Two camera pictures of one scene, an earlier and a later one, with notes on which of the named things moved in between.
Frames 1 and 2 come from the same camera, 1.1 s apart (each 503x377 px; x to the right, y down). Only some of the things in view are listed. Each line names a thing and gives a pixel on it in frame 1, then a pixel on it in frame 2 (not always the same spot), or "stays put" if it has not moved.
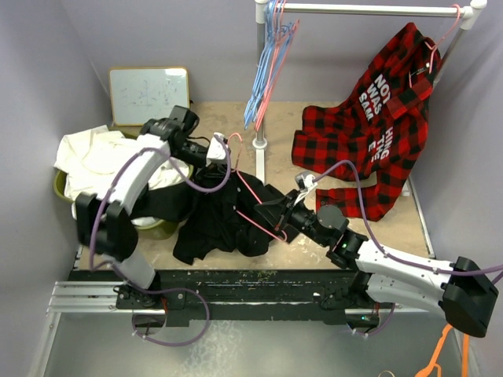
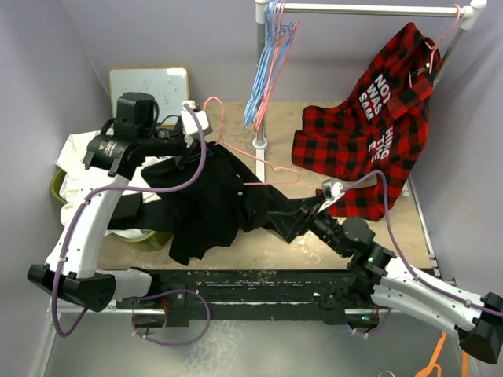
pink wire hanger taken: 283,236 -> 220,142
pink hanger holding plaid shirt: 433,49 stays put
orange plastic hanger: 465,373 stays put
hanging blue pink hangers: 275,37 stays put
